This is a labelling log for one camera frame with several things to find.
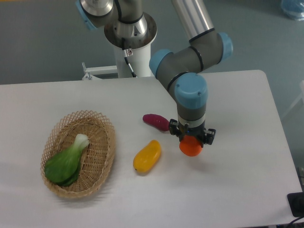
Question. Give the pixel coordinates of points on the black device at edge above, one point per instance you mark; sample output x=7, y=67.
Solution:
x=296, y=203

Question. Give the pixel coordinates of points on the blue plastic bag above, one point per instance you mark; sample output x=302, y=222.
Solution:
x=294, y=9

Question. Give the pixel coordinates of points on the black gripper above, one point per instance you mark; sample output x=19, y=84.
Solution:
x=199, y=132

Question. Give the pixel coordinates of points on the orange fruit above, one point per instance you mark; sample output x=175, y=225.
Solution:
x=190, y=146

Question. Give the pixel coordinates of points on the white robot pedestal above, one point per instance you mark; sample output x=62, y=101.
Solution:
x=132, y=48

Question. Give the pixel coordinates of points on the green bok choy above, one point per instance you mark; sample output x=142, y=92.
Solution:
x=64, y=167

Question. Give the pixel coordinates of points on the purple sweet potato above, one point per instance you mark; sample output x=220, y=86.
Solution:
x=156, y=121

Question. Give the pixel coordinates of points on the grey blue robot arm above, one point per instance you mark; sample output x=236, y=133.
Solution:
x=179, y=73

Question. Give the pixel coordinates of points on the woven wicker basket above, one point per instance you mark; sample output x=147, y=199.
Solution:
x=97, y=158

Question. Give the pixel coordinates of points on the yellow mango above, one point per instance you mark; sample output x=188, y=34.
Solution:
x=147, y=157

